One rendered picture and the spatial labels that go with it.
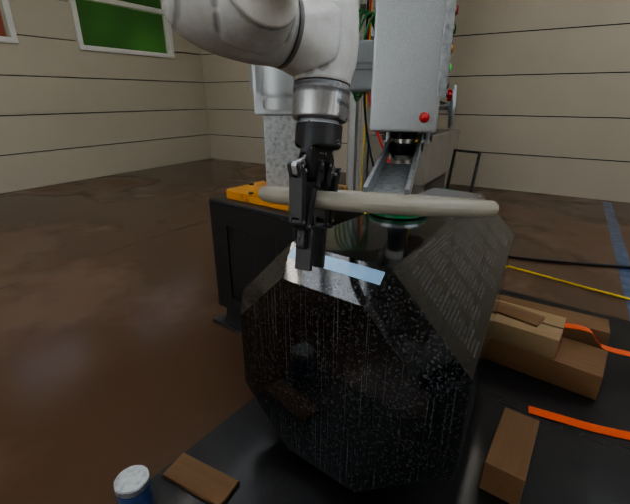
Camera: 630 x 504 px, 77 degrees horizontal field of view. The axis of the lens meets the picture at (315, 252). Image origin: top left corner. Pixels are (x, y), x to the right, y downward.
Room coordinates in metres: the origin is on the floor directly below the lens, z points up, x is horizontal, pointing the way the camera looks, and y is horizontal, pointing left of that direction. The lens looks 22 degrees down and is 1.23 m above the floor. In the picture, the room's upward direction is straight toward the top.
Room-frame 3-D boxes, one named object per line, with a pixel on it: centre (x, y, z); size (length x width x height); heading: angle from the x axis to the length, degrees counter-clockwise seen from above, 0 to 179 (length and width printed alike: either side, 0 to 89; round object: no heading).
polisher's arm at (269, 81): (2.08, -0.06, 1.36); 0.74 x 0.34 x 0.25; 91
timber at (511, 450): (1.02, -0.68, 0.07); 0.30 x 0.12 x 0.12; 144
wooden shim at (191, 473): (0.96, 0.39, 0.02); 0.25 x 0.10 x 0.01; 63
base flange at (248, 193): (2.08, 0.14, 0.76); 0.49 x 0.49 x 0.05; 53
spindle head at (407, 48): (1.53, -0.34, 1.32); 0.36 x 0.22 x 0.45; 163
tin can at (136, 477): (0.87, 0.56, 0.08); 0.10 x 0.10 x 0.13
